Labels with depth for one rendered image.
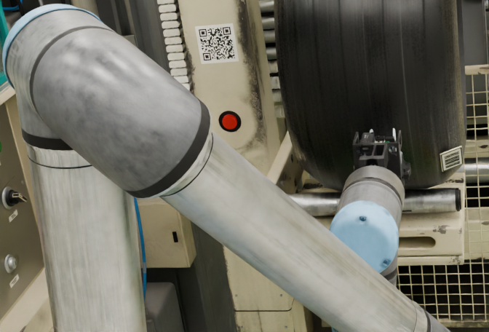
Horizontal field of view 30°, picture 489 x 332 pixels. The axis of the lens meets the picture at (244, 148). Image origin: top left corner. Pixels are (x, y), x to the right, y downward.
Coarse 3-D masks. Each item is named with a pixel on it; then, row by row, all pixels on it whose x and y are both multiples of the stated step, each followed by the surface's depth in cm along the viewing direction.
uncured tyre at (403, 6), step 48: (288, 0) 151; (336, 0) 148; (384, 0) 146; (432, 0) 146; (288, 48) 152; (336, 48) 148; (384, 48) 146; (432, 48) 146; (288, 96) 155; (336, 96) 151; (384, 96) 149; (432, 96) 148; (336, 144) 156; (432, 144) 154
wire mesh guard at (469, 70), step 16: (480, 128) 212; (304, 176) 226; (480, 208) 221; (480, 224) 222; (432, 304) 234; (448, 304) 233; (464, 304) 232; (480, 304) 231; (448, 320) 234; (464, 320) 233; (480, 320) 232
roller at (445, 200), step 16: (320, 192) 176; (336, 192) 175; (416, 192) 170; (432, 192) 169; (448, 192) 168; (304, 208) 175; (320, 208) 174; (336, 208) 173; (416, 208) 170; (432, 208) 169; (448, 208) 168
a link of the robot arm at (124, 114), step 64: (64, 64) 85; (128, 64) 85; (64, 128) 86; (128, 128) 83; (192, 128) 85; (128, 192) 88; (192, 192) 89; (256, 192) 93; (256, 256) 96; (320, 256) 99; (384, 320) 107
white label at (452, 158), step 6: (450, 150) 155; (456, 150) 156; (444, 156) 156; (450, 156) 157; (456, 156) 157; (462, 156) 158; (444, 162) 158; (450, 162) 159; (456, 162) 159; (462, 162) 160; (444, 168) 160; (450, 168) 160
